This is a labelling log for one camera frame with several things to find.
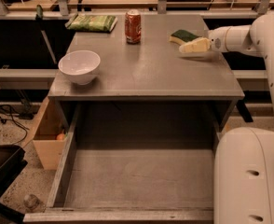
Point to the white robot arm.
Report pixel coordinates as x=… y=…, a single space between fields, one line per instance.
x=244 y=158

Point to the grey cabinet with top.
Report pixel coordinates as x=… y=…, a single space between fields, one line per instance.
x=154 y=69

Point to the clear glass jar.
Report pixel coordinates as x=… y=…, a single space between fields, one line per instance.
x=33 y=204

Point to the open grey top drawer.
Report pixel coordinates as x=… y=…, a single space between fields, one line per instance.
x=132 y=163

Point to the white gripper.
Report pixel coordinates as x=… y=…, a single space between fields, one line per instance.
x=217 y=40

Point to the green handled tool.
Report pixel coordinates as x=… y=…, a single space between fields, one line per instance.
x=39 y=18

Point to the white bowl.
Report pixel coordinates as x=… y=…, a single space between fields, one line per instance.
x=80 y=67

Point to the small orange ball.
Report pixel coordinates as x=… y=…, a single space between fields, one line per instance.
x=60 y=136

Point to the wooden box on floor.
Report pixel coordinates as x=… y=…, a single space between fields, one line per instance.
x=47 y=125

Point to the green chip bag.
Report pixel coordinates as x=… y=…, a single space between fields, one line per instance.
x=92 y=23

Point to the orange soda can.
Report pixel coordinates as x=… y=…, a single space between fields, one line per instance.
x=133 y=26

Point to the green and yellow sponge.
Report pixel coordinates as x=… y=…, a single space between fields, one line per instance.
x=182 y=36

